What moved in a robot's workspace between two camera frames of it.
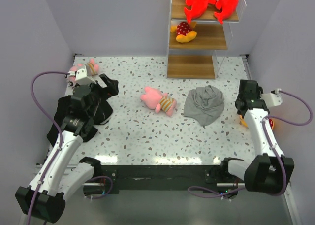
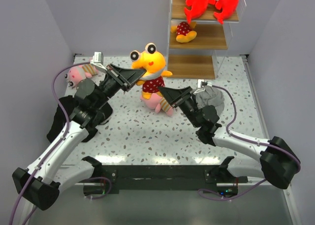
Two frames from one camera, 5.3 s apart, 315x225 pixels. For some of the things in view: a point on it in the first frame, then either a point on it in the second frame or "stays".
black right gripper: (259, 90) → (173, 95)
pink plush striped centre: (154, 99) stays
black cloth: (104, 91) stays
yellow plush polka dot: (242, 121) → (154, 63)
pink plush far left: (92, 67) stays
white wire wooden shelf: (197, 59) stays
